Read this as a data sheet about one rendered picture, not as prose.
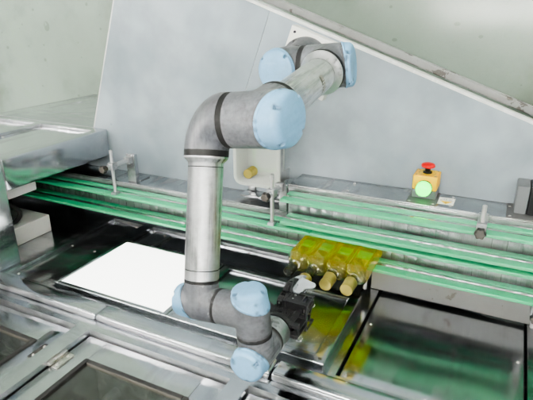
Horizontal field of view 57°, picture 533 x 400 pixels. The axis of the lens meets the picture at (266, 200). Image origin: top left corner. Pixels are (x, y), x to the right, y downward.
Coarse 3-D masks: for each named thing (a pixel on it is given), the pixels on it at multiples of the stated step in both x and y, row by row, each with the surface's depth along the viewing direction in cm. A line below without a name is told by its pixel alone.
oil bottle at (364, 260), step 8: (360, 248) 143; (368, 248) 143; (352, 256) 139; (360, 256) 139; (368, 256) 139; (376, 256) 143; (352, 264) 135; (360, 264) 135; (368, 264) 135; (376, 264) 145; (352, 272) 133; (360, 272) 133; (368, 272) 136; (360, 280) 133
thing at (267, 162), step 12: (240, 156) 170; (252, 156) 173; (264, 156) 171; (276, 156) 161; (240, 168) 171; (264, 168) 172; (276, 168) 162; (240, 180) 170; (252, 180) 170; (264, 180) 170; (276, 180) 164
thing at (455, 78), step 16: (272, 0) 210; (304, 16) 206; (320, 16) 206; (336, 32) 203; (352, 32) 200; (384, 48) 196; (416, 64) 193; (432, 64) 191; (464, 80) 187; (496, 96) 184; (528, 112) 181
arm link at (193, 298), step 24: (216, 96) 99; (192, 120) 102; (192, 144) 101; (216, 144) 101; (192, 168) 103; (216, 168) 103; (192, 192) 103; (216, 192) 103; (192, 216) 103; (216, 216) 104; (192, 240) 103; (216, 240) 104; (192, 264) 103; (216, 264) 105; (192, 288) 103; (216, 288) 105; (192, 312) 104
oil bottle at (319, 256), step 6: (324, 240) 148; (330, 240) 148; (318, 246) 145; (324, 246) 145; (330, 246) 145; (336, 246) 146; (312, 252) 141; (318, 252) 141; (324, 252) 141; (330, 252) 141; (312, 258) 139; (318, 258) 138; (324, 258) 138; (318, 264) 137; (324, 264) 138; (324, 270) 139
